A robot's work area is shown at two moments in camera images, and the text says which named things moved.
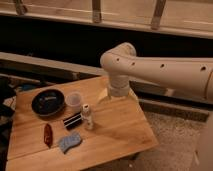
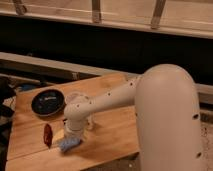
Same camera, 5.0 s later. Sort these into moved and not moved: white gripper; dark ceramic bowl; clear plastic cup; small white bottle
Moved: white gripper
Not moved: dark ceramic bowl; small white bottle; clear plastic cup
